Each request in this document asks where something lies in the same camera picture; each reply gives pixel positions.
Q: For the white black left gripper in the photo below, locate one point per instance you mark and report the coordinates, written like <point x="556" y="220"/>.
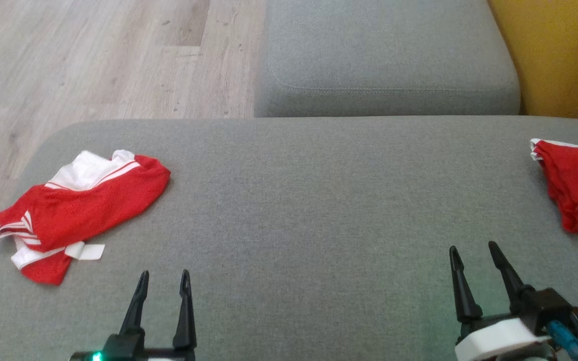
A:
<point x="126" y="348"/>

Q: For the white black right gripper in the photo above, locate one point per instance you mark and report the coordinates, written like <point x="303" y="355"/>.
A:
<point x="499" y="338"/>

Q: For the red white jersey shirt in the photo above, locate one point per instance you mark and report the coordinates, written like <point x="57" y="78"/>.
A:
<point x="83" y="210"/>

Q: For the large grey fabric sofa seat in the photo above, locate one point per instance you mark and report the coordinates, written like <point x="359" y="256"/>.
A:
<point x="294" y="200"/>

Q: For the large yellow sofa back cushion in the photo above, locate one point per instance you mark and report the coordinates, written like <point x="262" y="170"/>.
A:
<point x="565" y="50"/>

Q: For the grey sofa seat cushion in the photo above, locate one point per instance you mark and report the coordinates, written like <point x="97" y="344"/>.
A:
<point x="384" y="45"/>

